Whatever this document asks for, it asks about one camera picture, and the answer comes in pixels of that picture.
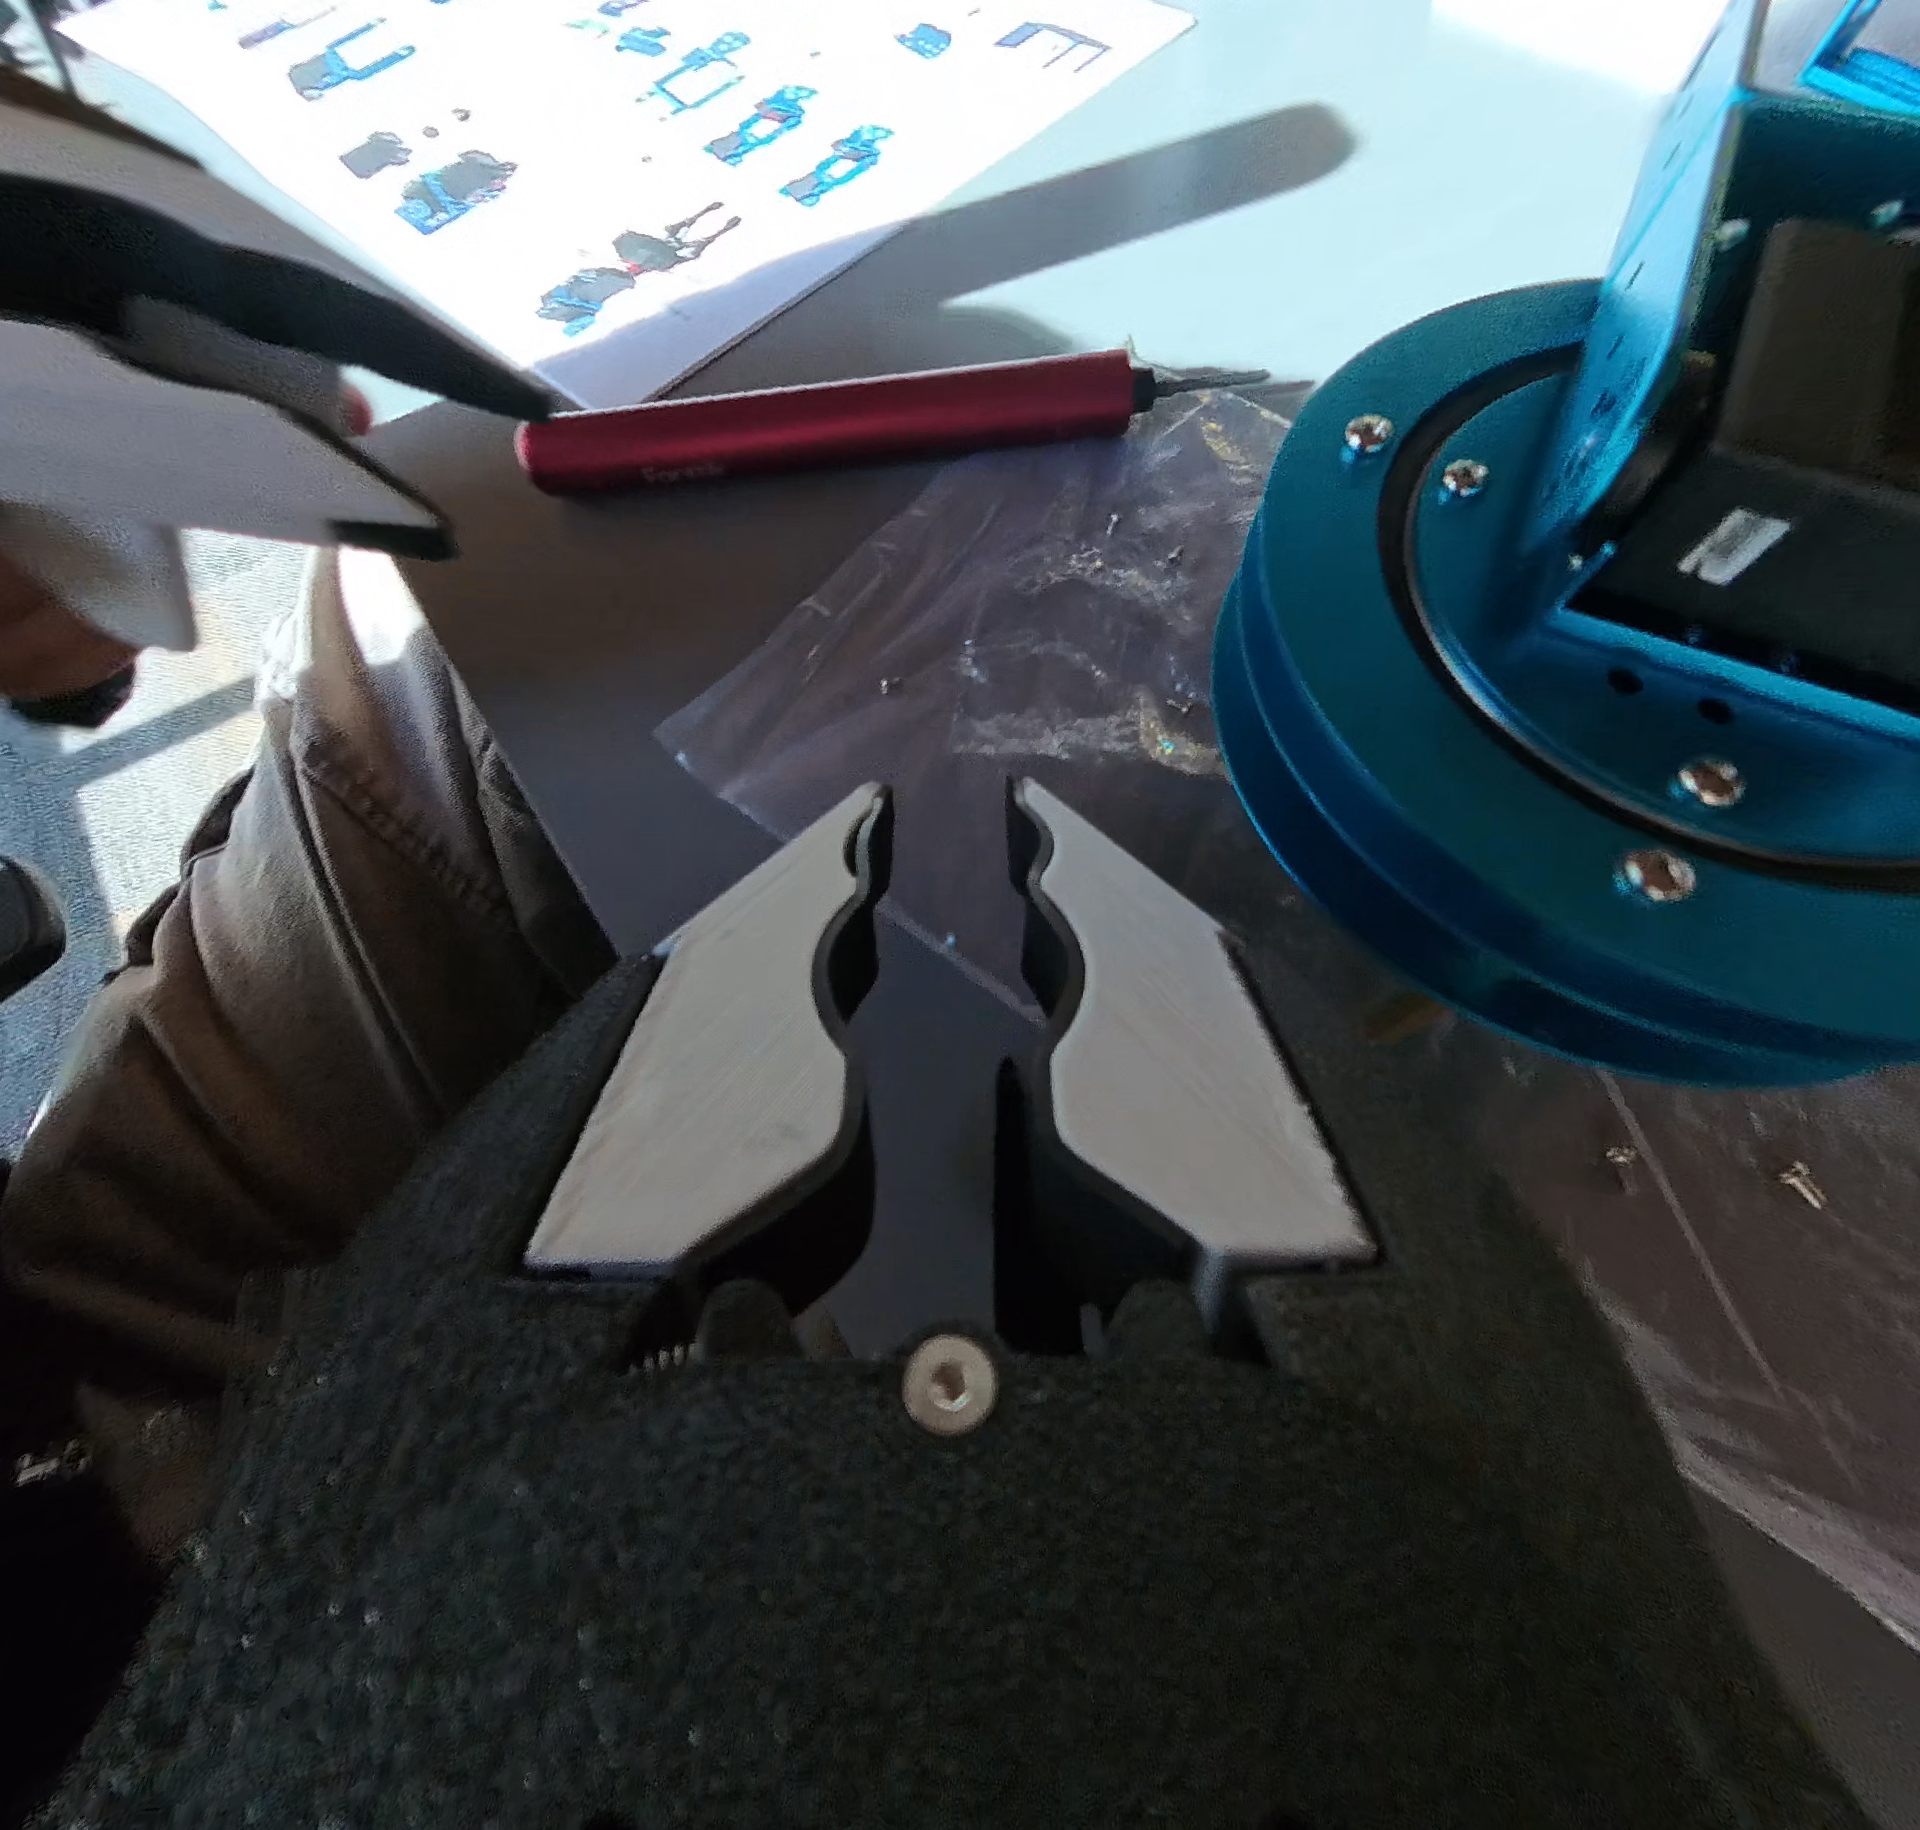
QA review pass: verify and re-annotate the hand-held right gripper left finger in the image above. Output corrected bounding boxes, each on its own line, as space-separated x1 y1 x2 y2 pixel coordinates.
524 780 900 1276

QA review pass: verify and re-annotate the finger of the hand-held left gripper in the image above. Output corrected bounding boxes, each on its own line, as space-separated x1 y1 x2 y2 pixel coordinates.
0 296 461 564
0 67 559 421

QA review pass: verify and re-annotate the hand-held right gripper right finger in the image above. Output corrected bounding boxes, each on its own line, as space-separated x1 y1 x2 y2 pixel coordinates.
1004 774 1380 1274

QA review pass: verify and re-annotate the blue toy robot arm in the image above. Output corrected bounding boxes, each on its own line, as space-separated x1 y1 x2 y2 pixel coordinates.
1209 0 1920 1093

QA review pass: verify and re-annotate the red screwdriver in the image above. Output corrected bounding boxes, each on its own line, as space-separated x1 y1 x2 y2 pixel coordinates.
512 342 1282 505

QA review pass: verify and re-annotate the grey desk with wooden edge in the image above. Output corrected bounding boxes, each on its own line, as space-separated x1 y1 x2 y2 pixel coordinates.
337 0 1920 1830

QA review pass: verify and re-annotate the person's left hand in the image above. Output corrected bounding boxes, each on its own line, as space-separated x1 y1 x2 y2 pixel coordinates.
0 564 140 702

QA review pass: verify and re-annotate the person's black shoe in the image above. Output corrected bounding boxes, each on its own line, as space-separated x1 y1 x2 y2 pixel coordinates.
0 853 73 1010

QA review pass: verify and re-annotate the clear plastic bag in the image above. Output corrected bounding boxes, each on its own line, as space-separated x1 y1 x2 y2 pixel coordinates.
652 384 1920 1652

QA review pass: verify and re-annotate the white instruction sheet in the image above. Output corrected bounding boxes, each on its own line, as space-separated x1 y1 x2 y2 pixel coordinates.
55 0 1201 413

